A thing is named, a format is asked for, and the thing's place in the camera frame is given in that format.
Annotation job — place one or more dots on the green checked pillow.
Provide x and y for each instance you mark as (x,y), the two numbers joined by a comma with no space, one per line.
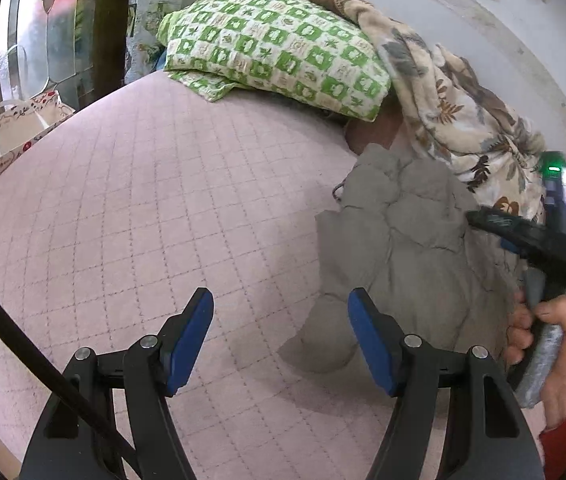
(273,45)

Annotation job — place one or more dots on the cream leaf print blanket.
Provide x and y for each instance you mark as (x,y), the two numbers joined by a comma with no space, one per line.
(463,110)

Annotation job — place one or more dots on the olive quilted hooded jacket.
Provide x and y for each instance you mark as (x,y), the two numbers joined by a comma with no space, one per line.
(413,260)

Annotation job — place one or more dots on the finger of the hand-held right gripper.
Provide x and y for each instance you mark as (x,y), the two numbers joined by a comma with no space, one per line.
(508,230)

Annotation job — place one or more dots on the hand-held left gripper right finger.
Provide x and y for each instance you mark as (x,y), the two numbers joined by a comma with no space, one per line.
(373,345)

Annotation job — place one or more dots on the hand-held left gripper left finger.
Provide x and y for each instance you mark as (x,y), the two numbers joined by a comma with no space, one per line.
(188,345)

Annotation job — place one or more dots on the reddish brown cloth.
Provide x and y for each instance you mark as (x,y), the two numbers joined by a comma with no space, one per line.
(373,130)

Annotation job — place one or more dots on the pink quilted bed cover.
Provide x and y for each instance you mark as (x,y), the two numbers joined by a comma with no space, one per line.
(163,185)

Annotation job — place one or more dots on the brown wooden door frame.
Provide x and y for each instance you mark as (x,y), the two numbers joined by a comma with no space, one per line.
(113,25)

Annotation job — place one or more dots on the floral patchwork cloth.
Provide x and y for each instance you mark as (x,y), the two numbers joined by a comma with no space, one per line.
(148,15)

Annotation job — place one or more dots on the white patterned gift bag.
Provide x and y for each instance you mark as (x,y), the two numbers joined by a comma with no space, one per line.
(18,130)

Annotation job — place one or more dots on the stained glass door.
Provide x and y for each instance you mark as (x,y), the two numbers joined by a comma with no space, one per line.
(48,25)

